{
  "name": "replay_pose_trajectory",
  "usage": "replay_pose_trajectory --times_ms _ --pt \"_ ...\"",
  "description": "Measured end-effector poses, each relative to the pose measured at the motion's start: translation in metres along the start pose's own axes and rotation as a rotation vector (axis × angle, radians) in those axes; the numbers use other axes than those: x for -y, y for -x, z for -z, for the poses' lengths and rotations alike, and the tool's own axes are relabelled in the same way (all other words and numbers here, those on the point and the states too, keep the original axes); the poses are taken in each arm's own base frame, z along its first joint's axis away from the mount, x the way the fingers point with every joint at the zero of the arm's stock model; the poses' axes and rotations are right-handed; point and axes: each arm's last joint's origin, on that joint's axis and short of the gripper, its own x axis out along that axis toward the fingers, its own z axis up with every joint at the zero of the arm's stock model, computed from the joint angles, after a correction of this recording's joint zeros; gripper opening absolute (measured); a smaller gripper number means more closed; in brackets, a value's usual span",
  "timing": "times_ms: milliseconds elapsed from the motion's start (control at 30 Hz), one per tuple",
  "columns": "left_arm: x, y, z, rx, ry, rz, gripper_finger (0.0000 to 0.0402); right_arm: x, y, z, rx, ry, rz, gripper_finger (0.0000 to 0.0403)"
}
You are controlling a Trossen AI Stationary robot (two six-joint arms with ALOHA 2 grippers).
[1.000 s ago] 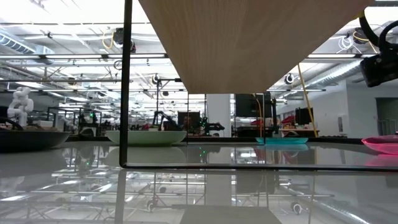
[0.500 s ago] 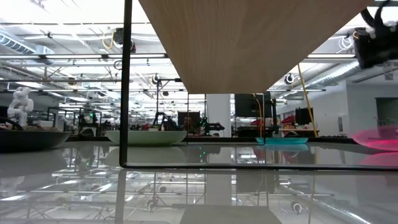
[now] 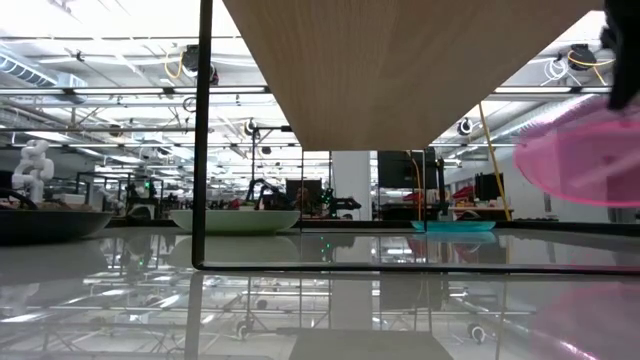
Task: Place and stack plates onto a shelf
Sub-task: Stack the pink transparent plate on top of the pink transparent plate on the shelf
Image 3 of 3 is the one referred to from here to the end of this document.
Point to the black robot station frame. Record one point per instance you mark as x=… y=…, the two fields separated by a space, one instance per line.
x=145 y=200

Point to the black plate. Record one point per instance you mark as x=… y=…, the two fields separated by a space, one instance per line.
x=50 y=226

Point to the black screen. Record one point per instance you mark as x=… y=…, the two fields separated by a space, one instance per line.
x=312 y=190

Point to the black table frame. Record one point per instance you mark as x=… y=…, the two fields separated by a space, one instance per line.
x=550 y=226

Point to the pink transparent plate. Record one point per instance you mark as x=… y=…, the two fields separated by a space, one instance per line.
x=575 y=160

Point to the wooden shelf with black frame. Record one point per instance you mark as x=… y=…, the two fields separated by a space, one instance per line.
x=400 y=75

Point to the robot arm with green lights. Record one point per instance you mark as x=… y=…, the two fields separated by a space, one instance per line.
x=342 y=204

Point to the silver ventilation duct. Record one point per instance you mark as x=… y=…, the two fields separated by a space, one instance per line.
x=25 y=70
x=550 y=117

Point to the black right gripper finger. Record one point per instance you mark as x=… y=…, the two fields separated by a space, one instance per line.
x=625 y=80

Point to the small black monitor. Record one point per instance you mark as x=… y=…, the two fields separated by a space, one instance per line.
x=489 y=186

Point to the red bundle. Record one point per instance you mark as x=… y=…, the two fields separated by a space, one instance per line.
x=464 y=193

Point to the blue transparent plate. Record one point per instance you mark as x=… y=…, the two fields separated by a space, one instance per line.
x=455 y=226

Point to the large black monitor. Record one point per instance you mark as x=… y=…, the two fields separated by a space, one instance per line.
x=395 y=170

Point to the light green plate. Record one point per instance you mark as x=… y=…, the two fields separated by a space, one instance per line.
x=250 y=222

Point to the black arched robot arm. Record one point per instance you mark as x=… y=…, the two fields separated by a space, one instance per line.
x=270 y=192

